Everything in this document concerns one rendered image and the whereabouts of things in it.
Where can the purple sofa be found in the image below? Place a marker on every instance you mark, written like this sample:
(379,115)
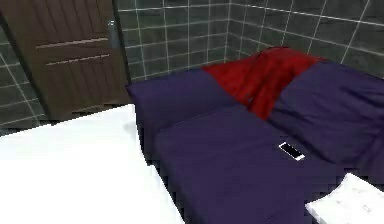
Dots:
(226,156)

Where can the red cushion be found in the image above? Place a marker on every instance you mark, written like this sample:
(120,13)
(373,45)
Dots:
(260,78)

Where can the white mobile phone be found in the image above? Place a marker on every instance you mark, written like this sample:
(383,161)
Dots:
(291,151)

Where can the brown wooden room door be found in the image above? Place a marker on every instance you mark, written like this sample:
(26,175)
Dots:
(76,66)

